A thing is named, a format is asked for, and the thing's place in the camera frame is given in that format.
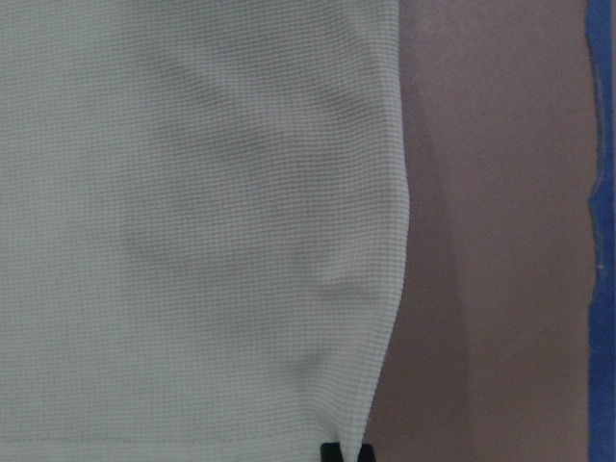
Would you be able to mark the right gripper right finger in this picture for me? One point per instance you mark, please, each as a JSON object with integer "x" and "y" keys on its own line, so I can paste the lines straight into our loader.
{"x": 366, "y": 453}

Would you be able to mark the green long-sleeve shirt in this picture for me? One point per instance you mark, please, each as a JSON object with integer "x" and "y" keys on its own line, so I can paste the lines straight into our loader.
{"x": 204, "y": 214}

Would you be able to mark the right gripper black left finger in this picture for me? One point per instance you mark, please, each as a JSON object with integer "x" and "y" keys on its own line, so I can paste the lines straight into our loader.
{"x": 331, "y": 452}

